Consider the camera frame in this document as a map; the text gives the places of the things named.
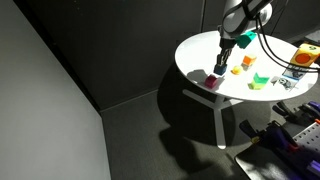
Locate black white graffiti cube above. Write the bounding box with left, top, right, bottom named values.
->
left=282, top=63, right=309, bottom=81

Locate black mat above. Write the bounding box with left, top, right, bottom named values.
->
left=234, top=143, right=320, bottom=180

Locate pink block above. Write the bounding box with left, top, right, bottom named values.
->
left=204, top=74, right=219, bottom=89

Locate black clamp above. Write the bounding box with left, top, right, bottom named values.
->
left=272, top=99, right=320, bottom=125

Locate purple clamp with orange tip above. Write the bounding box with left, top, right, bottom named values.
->
left=238, top=119, right=301, bottom=156

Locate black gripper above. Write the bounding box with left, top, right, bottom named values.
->
left=215, top=34, right=236, bottom=67

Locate white perforated board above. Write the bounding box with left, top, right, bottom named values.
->
left=292, top=121, right=320, bottom=156

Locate small orange block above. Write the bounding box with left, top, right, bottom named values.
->
left=231, top=65, right=244, bottom=75

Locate white table pedestal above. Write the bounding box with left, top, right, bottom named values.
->
left=182, top=88, right=245, bottom=150

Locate orange soft number cube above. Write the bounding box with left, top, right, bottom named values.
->
left=289, top=43, right=320, bottom=68

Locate small purple clamp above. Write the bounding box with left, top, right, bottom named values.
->
left=306, top=159, right=320, bottom=176

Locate blue block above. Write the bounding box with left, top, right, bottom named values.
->
left=213, top=63, right=228, bottom=76

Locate dark green block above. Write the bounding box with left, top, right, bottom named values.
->
left=252, top=72, right=270, bottom=85

